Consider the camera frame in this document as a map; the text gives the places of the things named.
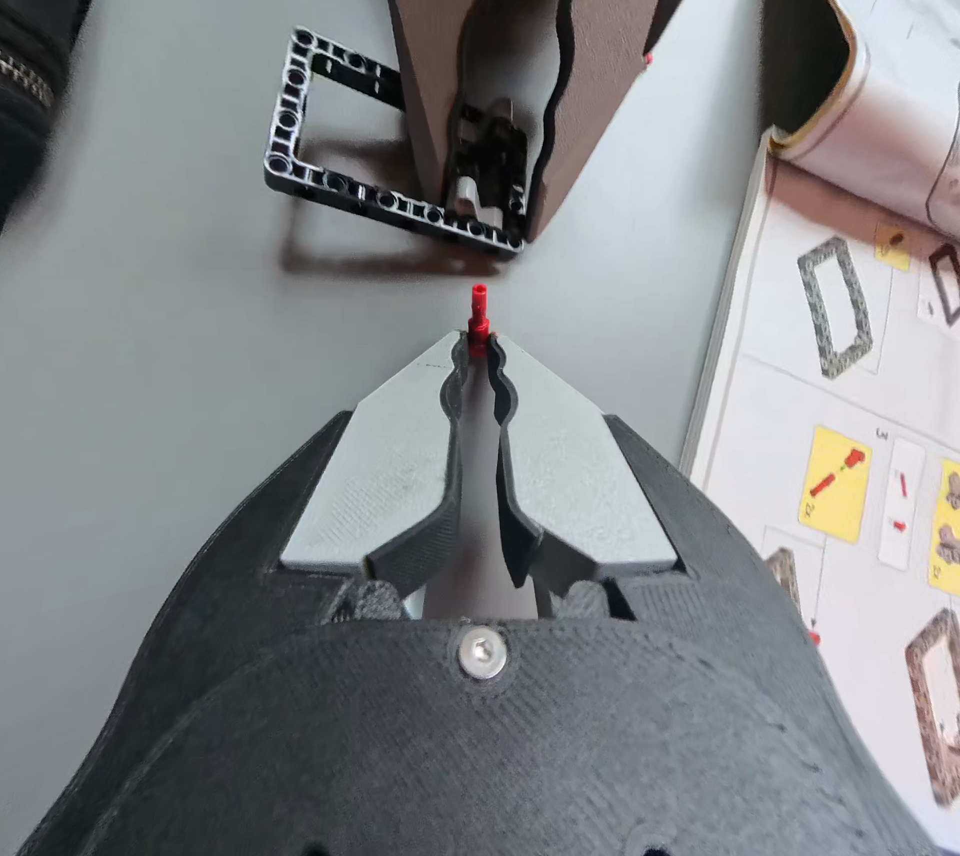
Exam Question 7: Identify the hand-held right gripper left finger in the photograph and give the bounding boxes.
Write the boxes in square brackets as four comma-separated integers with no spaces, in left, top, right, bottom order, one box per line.
[277,329,471,600]

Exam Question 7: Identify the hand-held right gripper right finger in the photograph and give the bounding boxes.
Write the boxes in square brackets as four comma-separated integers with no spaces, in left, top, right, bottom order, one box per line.
[486,333,681,618]

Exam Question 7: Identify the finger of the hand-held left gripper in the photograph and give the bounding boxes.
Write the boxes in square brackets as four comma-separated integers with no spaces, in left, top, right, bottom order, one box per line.
[523,0,693,243]
[388,0,505,200]

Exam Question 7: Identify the black lego frame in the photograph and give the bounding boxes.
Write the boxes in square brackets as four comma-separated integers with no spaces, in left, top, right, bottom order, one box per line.
[264,27,528,260]

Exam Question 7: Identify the grey lego connector assembly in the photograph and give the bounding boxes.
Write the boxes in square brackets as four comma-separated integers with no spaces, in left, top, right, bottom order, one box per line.
[448,97,528,215]

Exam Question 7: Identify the lego instruction booklet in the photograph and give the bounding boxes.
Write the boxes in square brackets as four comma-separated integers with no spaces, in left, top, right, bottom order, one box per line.
[678,0,960,834]

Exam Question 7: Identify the person's black jacket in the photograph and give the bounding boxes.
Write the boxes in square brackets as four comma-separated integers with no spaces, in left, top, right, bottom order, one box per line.
[0,0,129,227]

